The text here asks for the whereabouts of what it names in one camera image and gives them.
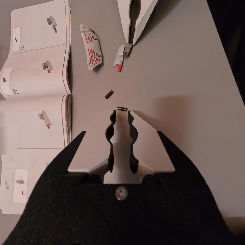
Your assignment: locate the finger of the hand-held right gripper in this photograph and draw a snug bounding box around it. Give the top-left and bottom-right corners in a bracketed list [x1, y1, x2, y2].
[116, 0, 133, 44]
[132, 0, 160, 45]

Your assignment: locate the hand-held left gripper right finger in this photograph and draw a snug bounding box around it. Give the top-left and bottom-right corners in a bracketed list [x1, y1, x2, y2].
[128, 110, 176, 182]

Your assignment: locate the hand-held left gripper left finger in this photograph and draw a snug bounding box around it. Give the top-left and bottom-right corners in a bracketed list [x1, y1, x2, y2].
[67, 110, 116, 182]

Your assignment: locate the grey toy assembly red axle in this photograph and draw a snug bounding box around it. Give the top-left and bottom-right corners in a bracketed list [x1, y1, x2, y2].
[113, 43, 133, 72]

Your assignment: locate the grey printed toy panel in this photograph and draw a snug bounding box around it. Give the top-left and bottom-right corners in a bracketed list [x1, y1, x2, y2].
[79, 24, 103, 71]

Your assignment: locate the person's black clothing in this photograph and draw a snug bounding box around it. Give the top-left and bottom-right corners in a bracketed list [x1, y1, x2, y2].
[207, 0, 245, 106]

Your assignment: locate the white instruction booklet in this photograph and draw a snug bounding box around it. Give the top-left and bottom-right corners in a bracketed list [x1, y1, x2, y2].
[0, 0, 73, 215]

